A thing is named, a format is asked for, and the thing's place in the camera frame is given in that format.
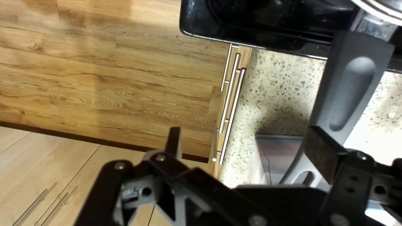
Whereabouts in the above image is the black electric stove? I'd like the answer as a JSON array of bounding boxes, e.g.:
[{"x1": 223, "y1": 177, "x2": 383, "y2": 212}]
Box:
[{"x1": 179, "y1": 0, "x2": 402, "y2": 74}]

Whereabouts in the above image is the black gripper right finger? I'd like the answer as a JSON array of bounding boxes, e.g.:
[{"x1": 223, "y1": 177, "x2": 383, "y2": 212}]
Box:
[{"x1": 302, "y1": 124, "x2": 402, "y2": 226}]

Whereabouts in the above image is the thin steel cabinet pull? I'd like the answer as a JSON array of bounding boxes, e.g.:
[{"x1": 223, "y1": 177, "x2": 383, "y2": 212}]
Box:
[
  {"x1": 35, "y1": 184, "x2": 81, "y2": 226},
  {"x1": 11, "y1": 182, "x2": 58, "y2": 226}
]

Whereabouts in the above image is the wooden drawer cabinet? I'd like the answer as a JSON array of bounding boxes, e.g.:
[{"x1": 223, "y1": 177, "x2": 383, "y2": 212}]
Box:
[{"x1": 205, "y1": 42, "x2": 254, "y2": 179}]

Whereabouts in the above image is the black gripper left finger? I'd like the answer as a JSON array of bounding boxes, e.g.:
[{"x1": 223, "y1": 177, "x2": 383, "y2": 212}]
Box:
[{"x1": 74, "y1": 125, "x2": 236, "y2": 226}]

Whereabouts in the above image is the steel bar drawer handle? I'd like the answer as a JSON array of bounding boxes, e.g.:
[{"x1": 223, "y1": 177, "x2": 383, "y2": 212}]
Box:
[
  {"x1": 217, "y1": 51, "x2": 242, "y2": 135},
  {"x1": 219, "y1": 42, "x2": 241, "y2": 91},
  {"x1": 210, "y1": 67, "x2": 247, "y2": 164}
]

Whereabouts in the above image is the light wood floor cabinet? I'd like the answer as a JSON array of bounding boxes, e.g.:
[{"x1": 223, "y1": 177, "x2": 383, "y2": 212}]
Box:
[{"x1": 0, "y1": 120, "x2": 212, "y2": 226}]

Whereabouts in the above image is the grey saucepan with short handle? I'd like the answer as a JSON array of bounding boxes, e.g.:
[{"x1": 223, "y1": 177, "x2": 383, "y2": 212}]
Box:
[{"x1": 277, "y1": 0, "x2": 402, "y2": 187}]

